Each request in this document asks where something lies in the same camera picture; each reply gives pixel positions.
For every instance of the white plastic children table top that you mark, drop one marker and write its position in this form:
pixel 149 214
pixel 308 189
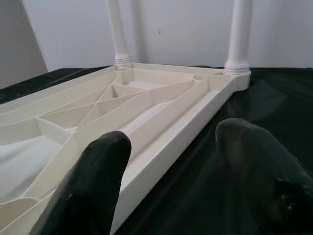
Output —
pixel 171 127

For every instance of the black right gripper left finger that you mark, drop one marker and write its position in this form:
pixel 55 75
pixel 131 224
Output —
pixel 85 191

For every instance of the white plastic table leg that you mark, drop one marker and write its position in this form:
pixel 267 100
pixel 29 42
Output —
pixel 238 31
pixel 118 31

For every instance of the black cloth table cover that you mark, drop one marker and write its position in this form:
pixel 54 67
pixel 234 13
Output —
pixel 195 195

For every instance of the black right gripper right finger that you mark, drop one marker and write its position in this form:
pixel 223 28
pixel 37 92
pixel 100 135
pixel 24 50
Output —
pixel 264 176

